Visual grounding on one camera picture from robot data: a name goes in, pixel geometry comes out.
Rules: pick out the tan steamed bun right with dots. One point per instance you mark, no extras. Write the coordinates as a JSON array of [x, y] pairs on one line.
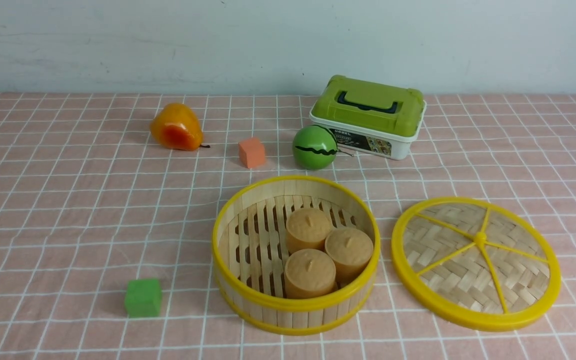
[[351, 250]]

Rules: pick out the green foam cube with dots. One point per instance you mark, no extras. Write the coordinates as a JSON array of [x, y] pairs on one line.
[[143, 298]]

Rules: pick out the yellow bamboo steamer basket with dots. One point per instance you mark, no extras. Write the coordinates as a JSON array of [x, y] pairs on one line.
[[250, 252]]

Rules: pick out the orange foam cube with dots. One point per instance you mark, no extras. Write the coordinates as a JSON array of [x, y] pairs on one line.
[[251, 152]]

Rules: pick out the tan steamed bun front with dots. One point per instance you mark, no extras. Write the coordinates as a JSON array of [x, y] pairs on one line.
[[309, 273]]

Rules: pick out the tan steamed bun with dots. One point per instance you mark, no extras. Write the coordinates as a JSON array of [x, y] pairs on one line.
[[309, 273], [351, 250], [307, 228]]

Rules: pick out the yellow woven bamboo steamer lid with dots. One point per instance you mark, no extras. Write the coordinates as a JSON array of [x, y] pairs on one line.
[[475, 263]]

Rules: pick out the green toy watermelon ball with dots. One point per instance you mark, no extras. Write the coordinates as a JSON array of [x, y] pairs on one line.
[[315, 147]]

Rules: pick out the pink checkered tablecloth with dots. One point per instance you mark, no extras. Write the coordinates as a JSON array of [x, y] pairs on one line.
[[89, 201]]

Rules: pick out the orange yellow toy pear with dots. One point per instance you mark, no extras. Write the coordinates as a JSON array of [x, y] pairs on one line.
[[177, 127]]

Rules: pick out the tan steamed bun back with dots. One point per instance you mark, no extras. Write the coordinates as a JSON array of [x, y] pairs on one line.
[[307, 228]]

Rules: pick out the green lidded white storage box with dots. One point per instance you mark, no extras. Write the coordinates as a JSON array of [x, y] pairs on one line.
[[370, 117]]

